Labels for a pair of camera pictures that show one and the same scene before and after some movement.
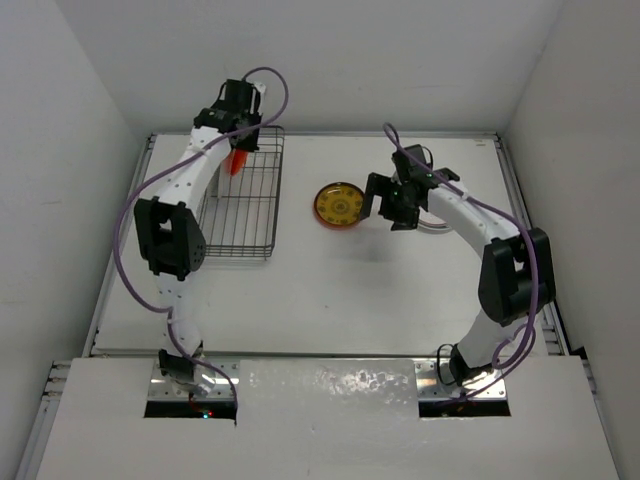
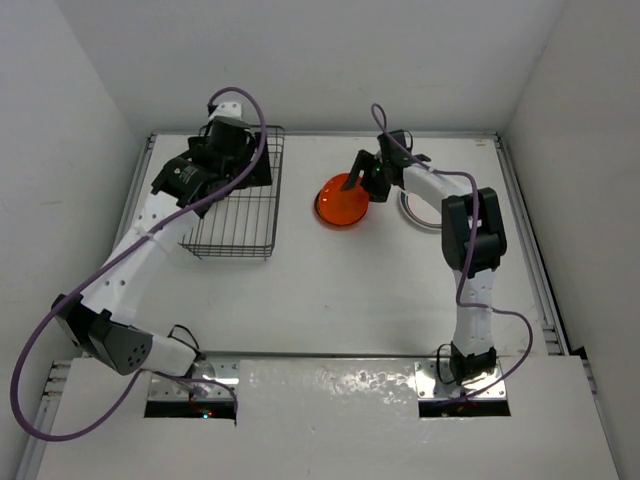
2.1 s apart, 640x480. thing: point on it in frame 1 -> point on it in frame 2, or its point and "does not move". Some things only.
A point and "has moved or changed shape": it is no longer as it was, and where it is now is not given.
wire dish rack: (239, 212) does not move
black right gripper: (381, 185) -> (367, 161)
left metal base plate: (161, 388) does not move
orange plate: (235, 160) has moved or changed shape
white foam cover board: (329, 419) does not move
